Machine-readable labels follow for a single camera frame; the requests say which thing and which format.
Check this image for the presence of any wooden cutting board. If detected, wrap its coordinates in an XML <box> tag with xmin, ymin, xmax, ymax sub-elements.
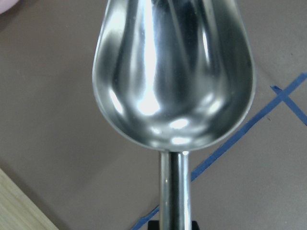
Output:
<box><xmin>0</xmin><ymin>171</ymin><xmax>57</xmax><ymax>230</ymax></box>

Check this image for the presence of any stainless steel ice scoop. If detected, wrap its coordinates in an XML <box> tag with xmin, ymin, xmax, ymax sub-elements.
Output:
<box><xmin>92</xmin><ymin>0</ymin><xmax>256</xmax><ymax>230</ymax></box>

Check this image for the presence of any pink bowl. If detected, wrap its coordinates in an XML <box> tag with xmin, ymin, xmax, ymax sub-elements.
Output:
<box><xmin>0</xmin><ymin>0</ymin><xmax>19</xmax><ymax>14</ymax></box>

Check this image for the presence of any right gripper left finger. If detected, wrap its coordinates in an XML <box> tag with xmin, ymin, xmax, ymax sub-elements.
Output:
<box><xmin>147</xmin><ymin>220</ymin><xmax>160</xmax><ymax>230</ymax></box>

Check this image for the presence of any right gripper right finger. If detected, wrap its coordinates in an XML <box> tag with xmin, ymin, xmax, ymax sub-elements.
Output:
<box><xmin>191</xmin><ymin>220</ymin><xmax>200</xmax><ymax>230</ymax></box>

